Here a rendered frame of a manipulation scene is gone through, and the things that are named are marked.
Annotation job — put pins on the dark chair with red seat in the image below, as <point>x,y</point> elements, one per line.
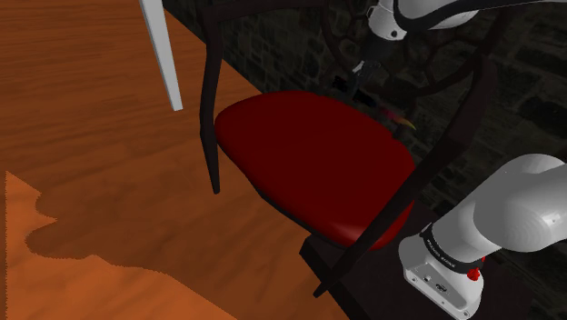
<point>310,159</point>

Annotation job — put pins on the white furniture leg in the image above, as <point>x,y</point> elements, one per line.
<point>164,53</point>

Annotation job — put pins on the dark robot stand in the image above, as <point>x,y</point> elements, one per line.
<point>381,283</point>

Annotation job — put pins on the multicoloured pen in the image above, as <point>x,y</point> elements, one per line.
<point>398,118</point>

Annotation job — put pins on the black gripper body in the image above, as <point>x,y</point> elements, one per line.
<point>377,49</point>

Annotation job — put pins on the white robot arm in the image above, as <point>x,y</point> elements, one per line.
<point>509,212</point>

